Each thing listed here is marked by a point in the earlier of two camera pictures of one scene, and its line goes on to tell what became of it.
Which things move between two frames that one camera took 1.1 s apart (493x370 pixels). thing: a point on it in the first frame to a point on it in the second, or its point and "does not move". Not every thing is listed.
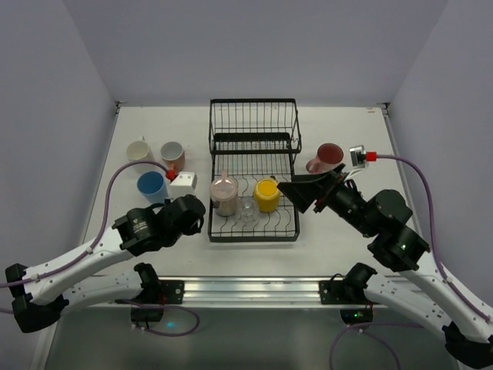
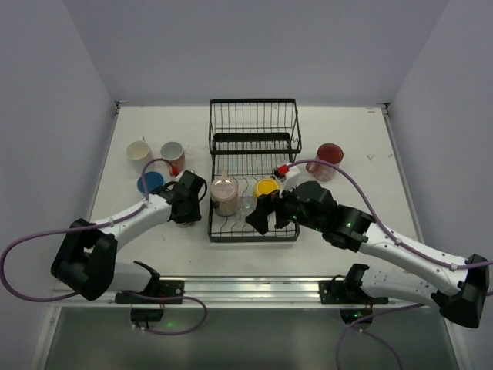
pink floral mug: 330,156 does not move
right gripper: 328,191 to 277,210
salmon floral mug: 173,156 does not move
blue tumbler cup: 152,186 does not move
